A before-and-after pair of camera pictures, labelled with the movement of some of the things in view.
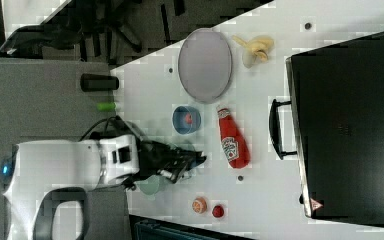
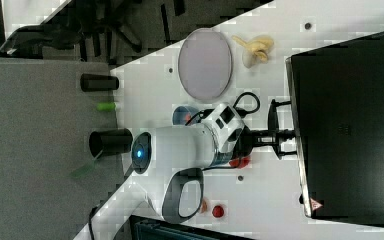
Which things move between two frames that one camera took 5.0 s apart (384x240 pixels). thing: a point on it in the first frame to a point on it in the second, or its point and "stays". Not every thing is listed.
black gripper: x=170 y=162 to x=248 y=140
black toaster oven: x=345 y=123 stays
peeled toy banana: x=255 y=50 stays
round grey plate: x=205 y=64 stays
